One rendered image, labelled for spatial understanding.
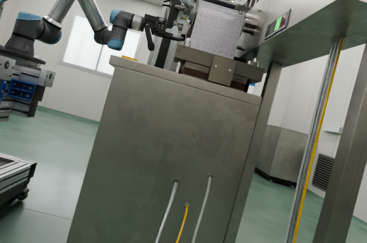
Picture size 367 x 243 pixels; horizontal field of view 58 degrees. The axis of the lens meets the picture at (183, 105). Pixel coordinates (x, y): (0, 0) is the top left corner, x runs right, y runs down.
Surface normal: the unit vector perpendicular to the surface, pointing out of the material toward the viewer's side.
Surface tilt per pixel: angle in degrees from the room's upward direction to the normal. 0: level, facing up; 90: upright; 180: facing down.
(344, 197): 90
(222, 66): 90
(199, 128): 90
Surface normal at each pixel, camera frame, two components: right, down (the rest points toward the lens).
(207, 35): 0.07, 0.00
